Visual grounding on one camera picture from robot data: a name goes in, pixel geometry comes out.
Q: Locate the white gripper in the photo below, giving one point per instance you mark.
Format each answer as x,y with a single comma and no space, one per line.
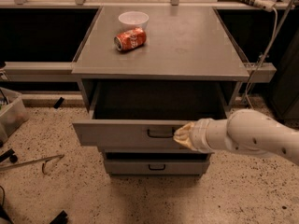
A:
199,134

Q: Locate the grey top drawer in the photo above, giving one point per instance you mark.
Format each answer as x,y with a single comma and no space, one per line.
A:
131,133

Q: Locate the grey drawer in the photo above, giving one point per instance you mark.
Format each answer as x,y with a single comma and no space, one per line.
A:
131,133
121,163

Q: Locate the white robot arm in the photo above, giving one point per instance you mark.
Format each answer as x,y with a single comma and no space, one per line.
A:
246,132

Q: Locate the grey drawer cabinet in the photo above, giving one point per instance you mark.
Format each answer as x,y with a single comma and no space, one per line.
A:
188,66

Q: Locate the grey lower drawer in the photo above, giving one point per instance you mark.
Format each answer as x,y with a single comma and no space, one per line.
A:
121,163

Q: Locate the orange soda can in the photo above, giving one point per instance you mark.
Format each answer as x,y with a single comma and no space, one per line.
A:
130,39

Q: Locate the white bowl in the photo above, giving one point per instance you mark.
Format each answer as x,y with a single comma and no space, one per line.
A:
133,19

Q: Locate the black block on floor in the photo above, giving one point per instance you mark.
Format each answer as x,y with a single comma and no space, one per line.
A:
59,102

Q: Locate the metal rod on floor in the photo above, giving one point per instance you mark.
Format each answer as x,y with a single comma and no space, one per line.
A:
19,165

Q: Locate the clear plastic bin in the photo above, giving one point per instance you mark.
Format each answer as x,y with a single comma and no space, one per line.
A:
12,113

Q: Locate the black top drawer handle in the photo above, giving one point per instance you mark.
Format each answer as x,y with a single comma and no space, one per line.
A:
160,133

